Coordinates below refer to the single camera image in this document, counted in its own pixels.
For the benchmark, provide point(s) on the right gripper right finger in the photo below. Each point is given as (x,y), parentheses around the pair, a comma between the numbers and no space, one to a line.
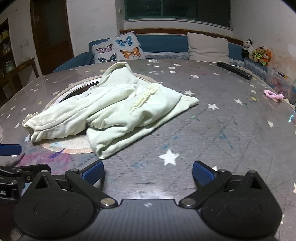
(211,181)

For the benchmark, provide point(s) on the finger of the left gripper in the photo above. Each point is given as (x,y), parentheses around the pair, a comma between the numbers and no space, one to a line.
(10,149)

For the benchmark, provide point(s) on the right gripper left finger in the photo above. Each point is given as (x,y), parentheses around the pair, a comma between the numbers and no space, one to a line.
(82,182)

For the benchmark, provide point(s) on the pale green garment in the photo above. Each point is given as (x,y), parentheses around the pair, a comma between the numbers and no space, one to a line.
(108,108)

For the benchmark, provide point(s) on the wooden shelf with items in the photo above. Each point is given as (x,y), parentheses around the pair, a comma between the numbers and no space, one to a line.
(10,79)

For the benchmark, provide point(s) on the pink braided hair band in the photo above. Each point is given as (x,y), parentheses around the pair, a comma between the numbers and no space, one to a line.
(273,96)

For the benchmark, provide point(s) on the black remote control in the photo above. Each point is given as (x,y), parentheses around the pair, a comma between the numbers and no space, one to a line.
(235,70)

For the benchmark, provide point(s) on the clear plastic storage box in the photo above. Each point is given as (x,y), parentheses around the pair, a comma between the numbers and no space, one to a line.
(280,84)

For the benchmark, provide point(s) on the grey plain pillow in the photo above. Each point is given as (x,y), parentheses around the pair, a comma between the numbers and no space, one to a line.
(207,49)

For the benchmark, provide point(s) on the brown bear plush toy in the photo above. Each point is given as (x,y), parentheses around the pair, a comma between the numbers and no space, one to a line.
(258,53)

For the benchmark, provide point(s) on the panda plush toy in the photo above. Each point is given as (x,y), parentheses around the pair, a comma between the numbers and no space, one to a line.
(247,48)

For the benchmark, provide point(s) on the dark wooden door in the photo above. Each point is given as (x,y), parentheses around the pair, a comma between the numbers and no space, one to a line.
(51,33)

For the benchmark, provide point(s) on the orange fox plush toy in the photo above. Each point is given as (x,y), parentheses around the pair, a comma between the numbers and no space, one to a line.
(266,57)

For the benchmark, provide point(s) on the butterfly print pillow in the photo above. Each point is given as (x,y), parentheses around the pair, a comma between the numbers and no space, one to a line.
(120,48)

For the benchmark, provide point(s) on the blue sofa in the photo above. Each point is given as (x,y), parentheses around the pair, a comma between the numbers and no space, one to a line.
(164,46)

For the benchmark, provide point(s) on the dark window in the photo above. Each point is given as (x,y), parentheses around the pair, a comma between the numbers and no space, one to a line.
(208,11)

